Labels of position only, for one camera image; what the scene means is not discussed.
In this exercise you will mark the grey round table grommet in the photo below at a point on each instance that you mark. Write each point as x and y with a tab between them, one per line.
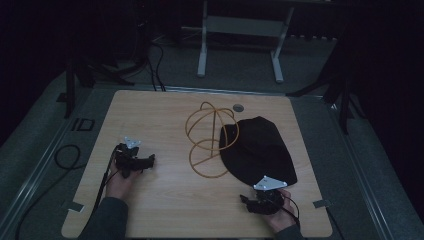
238	107

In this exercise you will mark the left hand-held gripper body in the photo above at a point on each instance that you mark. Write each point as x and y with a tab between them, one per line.
128	156

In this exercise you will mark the black tripod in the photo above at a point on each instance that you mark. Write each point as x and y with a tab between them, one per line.
336	90
100	71

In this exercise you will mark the person's left hand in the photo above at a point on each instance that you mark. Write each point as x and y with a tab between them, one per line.
119	185

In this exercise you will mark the black hat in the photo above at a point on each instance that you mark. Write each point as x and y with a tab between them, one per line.
258	150

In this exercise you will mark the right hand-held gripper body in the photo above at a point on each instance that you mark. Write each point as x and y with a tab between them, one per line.
268	196

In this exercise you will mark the white metal stand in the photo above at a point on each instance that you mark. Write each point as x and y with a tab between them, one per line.
241	26

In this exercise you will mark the person's right hand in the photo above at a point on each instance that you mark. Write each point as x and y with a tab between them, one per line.
283	216

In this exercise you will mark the grey tape piece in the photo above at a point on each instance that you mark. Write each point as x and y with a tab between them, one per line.
322	203
76	206

